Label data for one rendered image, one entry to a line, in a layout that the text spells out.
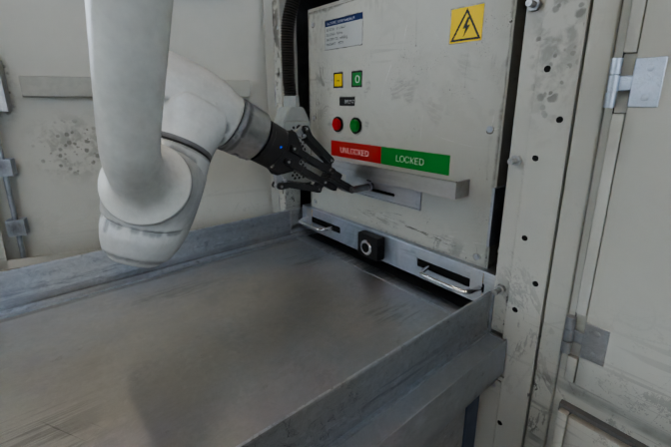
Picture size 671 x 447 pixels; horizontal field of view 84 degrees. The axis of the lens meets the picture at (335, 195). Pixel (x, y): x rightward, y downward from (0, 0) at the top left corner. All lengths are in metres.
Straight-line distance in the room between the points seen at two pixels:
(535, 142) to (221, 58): 0.73
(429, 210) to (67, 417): 0.59
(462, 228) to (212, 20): 0.73
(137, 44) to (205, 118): 0.23
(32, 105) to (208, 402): 0.73
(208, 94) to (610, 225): 0.52
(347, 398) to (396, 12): 0.61
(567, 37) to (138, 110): 0.47
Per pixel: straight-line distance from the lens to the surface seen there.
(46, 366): 0.67
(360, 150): 0.80
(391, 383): 0.49
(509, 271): 0.61
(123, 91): 0.35
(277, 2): 0.99
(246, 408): 0.51
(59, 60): 1.01
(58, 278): 0.85
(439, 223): 0.70
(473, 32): 0.65
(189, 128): 0.54
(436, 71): 0.68
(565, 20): 0.55
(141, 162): 0.40
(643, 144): 0.50
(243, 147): 0.60
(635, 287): 0.53
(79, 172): 1.02
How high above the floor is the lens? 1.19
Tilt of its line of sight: 14 degrees down
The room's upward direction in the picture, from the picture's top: straight up
